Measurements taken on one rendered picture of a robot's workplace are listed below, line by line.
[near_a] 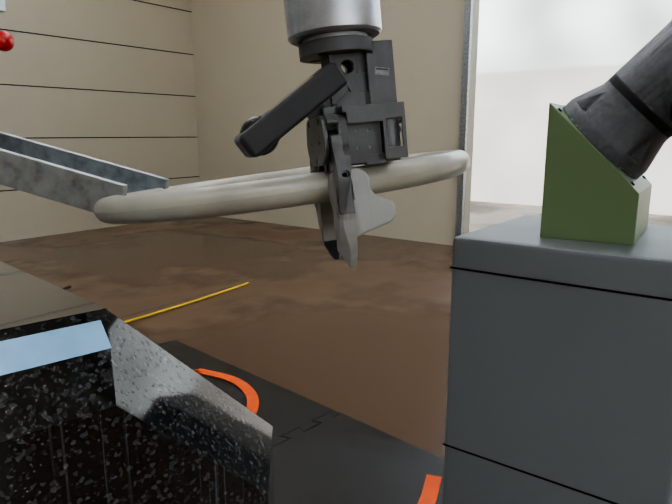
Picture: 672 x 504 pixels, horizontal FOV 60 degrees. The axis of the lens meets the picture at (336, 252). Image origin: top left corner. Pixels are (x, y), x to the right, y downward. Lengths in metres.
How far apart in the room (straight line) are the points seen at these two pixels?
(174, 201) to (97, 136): 6.39
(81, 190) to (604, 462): 0.94
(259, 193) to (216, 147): 6.96
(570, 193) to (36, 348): 0.87
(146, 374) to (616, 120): 0.85
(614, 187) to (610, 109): 0.14
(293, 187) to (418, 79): 5.21
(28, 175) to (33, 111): 5.73
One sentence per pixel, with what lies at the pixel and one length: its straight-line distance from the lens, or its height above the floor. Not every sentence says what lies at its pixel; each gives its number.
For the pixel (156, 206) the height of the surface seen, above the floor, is 0.97.
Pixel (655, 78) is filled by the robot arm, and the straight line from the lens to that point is 1.14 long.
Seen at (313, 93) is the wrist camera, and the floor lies 1.07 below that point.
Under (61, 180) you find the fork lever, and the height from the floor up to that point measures 0.97.
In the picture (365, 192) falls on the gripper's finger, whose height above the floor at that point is 0.98.
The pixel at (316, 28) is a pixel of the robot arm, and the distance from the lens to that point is 0.55.
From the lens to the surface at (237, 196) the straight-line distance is 0.56.
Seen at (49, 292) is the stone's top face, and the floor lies 0.83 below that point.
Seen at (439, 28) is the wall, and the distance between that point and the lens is 5.70.
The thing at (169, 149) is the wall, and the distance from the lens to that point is 7.51.
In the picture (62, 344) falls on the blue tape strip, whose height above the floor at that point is 0.81.
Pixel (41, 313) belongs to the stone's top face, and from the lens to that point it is 0.76.
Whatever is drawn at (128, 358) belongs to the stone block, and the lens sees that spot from 0.74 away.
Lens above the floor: 1.04
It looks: 11 degrees down
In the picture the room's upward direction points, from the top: straight up
